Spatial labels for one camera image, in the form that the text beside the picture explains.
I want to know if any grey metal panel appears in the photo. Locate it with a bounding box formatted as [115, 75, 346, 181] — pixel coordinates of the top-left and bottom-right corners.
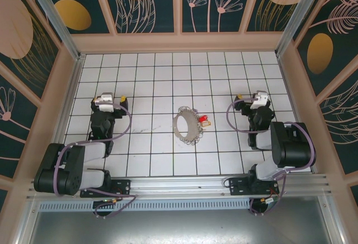
[27, 210, 339, 244]

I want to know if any aluminium left frame post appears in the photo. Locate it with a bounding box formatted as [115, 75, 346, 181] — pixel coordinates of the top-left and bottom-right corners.
[22, 0, 86, 62]

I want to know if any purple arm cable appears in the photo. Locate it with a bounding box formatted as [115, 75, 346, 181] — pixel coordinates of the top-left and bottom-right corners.
[53, 102, 138, 219]
[226, 97, 317, 217]

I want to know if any oval steel plate with split rings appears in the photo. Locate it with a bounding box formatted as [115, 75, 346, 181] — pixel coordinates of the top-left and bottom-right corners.
[172, 105, 205, 146]

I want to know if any grey slotted cable duct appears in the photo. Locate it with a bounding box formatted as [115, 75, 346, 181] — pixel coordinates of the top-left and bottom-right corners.
[39, 200, 252, 211]

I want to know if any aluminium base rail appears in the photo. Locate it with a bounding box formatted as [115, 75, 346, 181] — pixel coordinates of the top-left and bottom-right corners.
[26, 173, 331, 200]

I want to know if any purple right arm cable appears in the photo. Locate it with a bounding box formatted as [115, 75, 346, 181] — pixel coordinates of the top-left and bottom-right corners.
[226, 97, 317, 217]

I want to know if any aluminium right frame post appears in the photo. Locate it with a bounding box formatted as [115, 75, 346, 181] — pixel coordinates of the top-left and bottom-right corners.
[275, 0, 318, 59]

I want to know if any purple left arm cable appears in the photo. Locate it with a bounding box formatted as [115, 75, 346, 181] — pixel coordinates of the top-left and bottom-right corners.
[53, 102, 138, 219]

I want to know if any aluminium frame post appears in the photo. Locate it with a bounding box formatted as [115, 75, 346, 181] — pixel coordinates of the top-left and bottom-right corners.
[22, 0, 86, 62]
[275, 0, 318, 59]

